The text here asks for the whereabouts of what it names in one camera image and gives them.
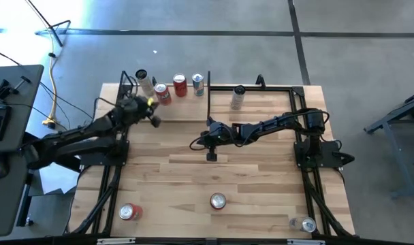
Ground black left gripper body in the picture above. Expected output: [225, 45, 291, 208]
[116, 97, 150, 125]

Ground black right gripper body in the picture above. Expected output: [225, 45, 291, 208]
[206, 117, 238, 162]

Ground red blue Fanta can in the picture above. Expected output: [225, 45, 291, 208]
[153, 82, 173, 106]

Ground tall white slim can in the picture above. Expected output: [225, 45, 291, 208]
[134, 68, 156, 97]
[229, 84, 246, 112]

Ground blue silver Red Bull can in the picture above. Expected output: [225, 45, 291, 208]
[191, 72, 205, 97]

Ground red Coca-Cola Zero Sugar can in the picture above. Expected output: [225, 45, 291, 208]
[209, 192, 227, 211]

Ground red soda can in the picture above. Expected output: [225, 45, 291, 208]
[118, 202, 144, 221]

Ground silver beverage can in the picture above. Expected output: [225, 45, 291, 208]
[288, 216, 317, 234]

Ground white paper sheet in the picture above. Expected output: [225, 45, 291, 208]
[39, 165, 79, 195]

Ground black stand legs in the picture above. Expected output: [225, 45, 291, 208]
[25, 0, 71, 48]

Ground dark grey desk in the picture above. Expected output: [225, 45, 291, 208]
[0, 149, 36, 238]
[0, 64, 45, 153]

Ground grey metal stand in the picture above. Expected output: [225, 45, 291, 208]
[363, 87, 414, 200]

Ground black aluminium table frame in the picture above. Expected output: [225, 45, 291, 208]
[65, 69, 357, 239]

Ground yellow floor cable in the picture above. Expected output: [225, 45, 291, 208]
[42, 32, 58, 124]

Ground silver metal bracket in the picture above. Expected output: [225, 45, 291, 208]
[287, 238, 326, 245]
[96, 237, 137, 245]

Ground black monitor mount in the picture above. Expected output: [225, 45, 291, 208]
[0, 76, 33, 101]

